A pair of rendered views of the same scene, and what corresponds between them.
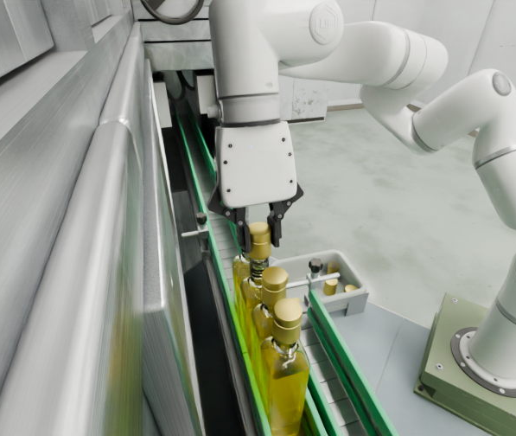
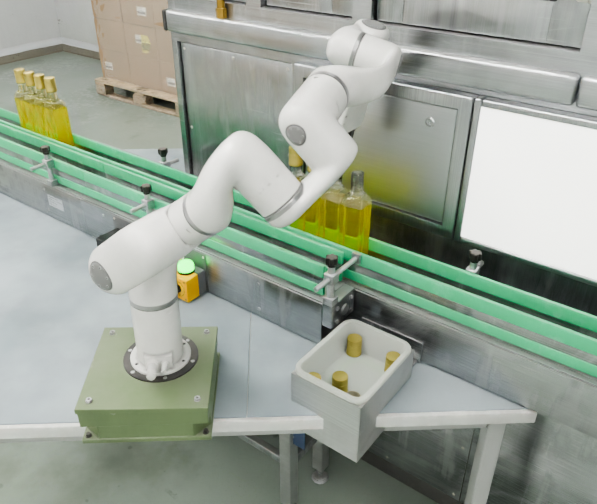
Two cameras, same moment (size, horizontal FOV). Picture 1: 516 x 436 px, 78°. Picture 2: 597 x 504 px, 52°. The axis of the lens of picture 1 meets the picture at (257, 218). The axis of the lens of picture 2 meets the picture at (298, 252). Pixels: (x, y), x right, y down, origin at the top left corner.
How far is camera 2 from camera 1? 1.62 m
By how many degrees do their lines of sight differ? 105
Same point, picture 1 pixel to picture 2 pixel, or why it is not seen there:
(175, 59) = not seen: outside the picture
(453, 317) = (197, 380)
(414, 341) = (228, 396)
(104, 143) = (319, 33)
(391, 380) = (239, 355)
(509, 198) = not seen: hidden behind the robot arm
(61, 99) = (315, 18)
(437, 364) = (208, 331)
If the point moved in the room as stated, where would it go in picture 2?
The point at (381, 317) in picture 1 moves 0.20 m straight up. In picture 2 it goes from (270, 404) to (267, 330)
